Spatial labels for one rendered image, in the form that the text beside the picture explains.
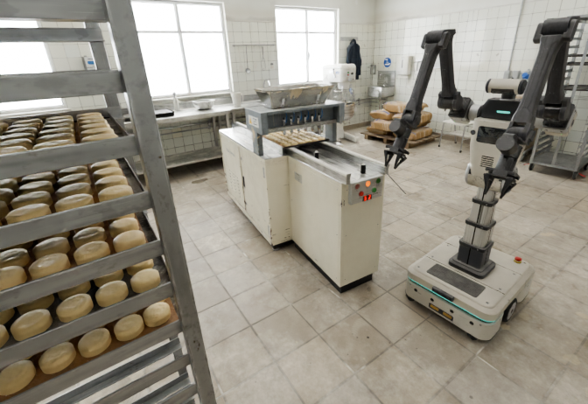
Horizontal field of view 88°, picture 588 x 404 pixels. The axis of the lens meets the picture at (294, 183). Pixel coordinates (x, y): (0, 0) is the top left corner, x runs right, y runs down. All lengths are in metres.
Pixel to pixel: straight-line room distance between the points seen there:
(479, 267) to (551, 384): 0.61
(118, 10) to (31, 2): 0.09
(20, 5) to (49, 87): 0.09
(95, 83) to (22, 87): 0.08
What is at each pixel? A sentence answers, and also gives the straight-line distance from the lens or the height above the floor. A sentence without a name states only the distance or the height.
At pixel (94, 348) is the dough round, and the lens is 0.71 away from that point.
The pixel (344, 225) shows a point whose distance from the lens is 1.92.
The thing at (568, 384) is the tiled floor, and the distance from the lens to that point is 2.22.
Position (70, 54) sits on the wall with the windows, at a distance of 4.97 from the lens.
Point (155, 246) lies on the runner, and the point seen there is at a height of 1.24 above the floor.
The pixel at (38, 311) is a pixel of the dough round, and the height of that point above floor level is 1.15.
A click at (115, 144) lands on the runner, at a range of 0.51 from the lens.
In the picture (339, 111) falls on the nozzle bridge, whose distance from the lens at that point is 2.53.
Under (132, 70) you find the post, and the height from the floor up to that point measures 1.52.
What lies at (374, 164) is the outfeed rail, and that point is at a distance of 2.00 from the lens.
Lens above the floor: 1.52
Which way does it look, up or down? 22 degrees down
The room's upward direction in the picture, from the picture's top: 3 degrees counter-clockwise
